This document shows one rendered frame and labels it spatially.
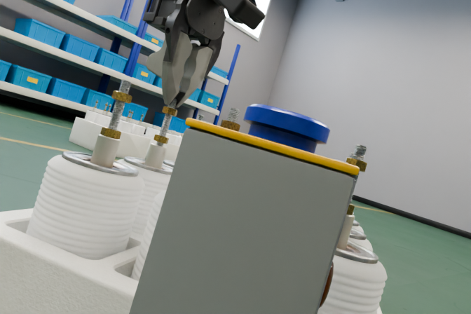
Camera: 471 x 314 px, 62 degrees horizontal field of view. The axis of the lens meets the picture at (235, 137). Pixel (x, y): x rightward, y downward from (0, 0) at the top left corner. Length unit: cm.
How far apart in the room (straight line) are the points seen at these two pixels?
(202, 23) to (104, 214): 27
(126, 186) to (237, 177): 24
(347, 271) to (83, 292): 20
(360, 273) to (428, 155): 660
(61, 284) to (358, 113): 722
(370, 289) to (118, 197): 23
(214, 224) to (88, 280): 20
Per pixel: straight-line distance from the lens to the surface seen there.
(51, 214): 39
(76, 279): 35
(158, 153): 51
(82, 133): 294
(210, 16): 54
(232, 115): 37
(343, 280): 32
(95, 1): 608
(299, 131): 17
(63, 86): 511
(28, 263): 37
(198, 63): 53
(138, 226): 49
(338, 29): 830
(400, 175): 698
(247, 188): 15
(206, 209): 16
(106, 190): 38
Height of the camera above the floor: 31
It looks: 1 degrees up
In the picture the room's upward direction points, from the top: 17 degrees clockwise
